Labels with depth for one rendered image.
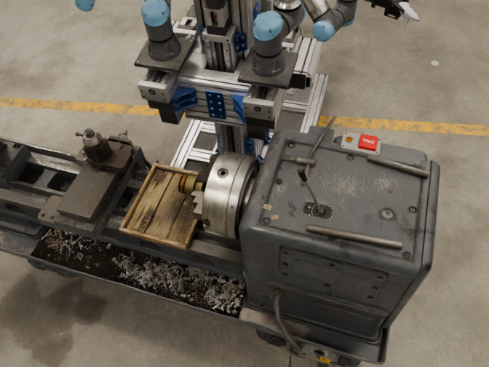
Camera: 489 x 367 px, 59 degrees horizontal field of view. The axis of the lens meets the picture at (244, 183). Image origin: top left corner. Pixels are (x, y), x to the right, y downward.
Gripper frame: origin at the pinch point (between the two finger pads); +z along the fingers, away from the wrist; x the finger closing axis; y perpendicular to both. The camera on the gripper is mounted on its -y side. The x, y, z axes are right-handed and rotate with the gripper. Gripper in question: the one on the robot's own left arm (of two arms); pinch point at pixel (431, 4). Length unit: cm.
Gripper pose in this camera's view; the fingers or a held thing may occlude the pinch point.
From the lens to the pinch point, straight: 164.1
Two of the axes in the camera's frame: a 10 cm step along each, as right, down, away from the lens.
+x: -5.9, 7.4, -3.1
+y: 1.4, 4.7, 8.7
